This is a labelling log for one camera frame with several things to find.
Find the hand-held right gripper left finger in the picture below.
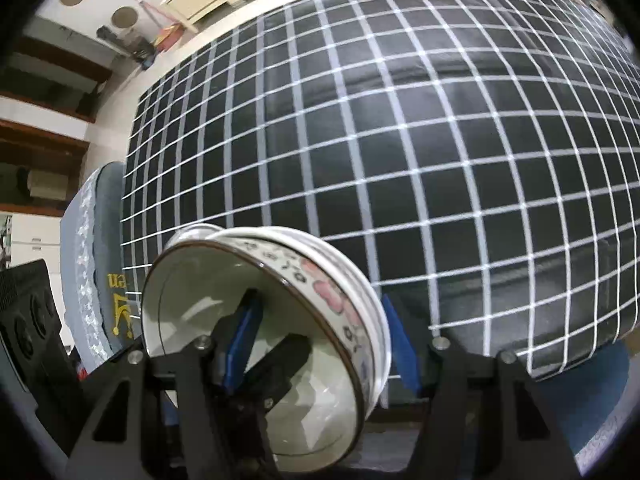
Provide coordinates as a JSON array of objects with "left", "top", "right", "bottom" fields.
[{"left": 65, "top": 287, "right": 312, "bottom": 480}]

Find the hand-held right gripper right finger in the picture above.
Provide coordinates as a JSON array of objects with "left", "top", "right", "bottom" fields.
[{"left": 381, "top": 294, "right": 583, "bottom": 480}]

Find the cream white bowl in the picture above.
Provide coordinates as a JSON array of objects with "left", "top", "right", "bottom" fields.
[{"left": 215, "top": 227, "right": 389, "bottom": 406}]

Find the floral bowl with brown rim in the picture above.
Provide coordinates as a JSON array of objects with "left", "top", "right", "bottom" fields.
[{"left": 141, "top": 239, "right": 377, "bottom": 475}]

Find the large white bowl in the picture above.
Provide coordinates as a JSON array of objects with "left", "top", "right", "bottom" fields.
[{"left": 165, "top": 223, "right": 392, "bottom": 401}]

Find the black white-checked tablecloth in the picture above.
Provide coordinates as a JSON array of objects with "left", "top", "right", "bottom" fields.
[{"left": 120, "top": 0, "right": 640, "bottom": 381}]

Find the black upright vacuum cleaner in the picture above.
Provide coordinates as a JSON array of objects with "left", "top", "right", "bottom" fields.
[{"left": 96, "top": 24, "right": 156, "bottom": 68}]

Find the red broom and dustpan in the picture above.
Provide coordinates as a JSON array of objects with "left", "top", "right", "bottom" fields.
[{"left": 125, "top": 0, "right": 186, "bottom": 56}]

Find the white partition with round holes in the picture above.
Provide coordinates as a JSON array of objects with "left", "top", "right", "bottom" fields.
[{"left": 30, "top": 0, "right": 171, "bottom": 56}]

